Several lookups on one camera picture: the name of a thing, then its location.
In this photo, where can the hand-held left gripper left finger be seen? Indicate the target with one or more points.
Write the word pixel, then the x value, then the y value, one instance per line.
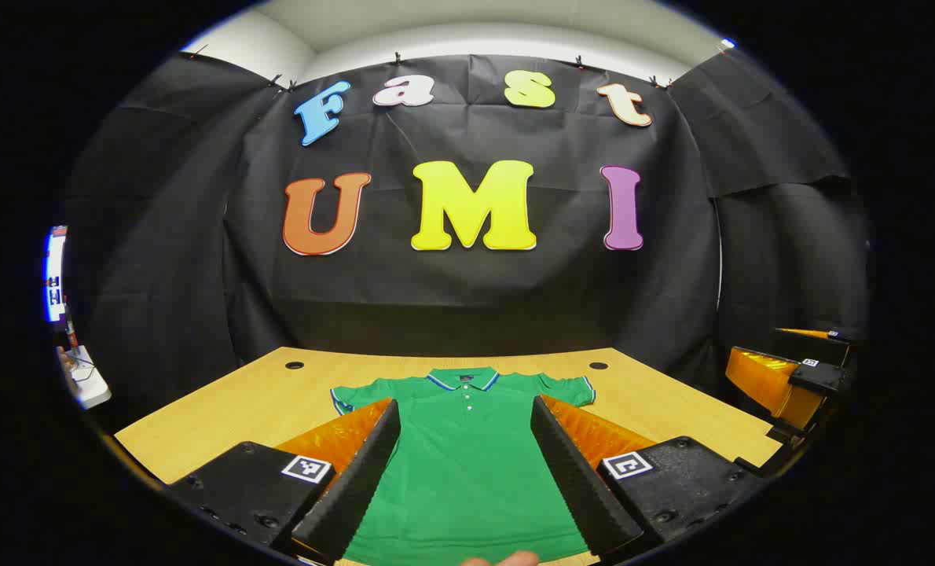
pixel 357 487

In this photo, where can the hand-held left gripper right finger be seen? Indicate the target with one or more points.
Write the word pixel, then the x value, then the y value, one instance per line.
pixel 577 487

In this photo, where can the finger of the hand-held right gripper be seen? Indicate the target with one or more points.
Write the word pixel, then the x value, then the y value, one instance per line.
pixel 766 381
pixel 813 344

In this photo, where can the green T-shirt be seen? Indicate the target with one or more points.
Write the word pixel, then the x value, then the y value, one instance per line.
pixel 467 456

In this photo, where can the black backdrop cloth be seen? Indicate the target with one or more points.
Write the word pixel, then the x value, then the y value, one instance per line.
pixel 436 287

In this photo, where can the white object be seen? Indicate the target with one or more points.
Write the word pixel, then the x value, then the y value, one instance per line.
pixel 86 385

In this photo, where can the bright screen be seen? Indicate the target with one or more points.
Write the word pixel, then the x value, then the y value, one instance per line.
pixel 55 275

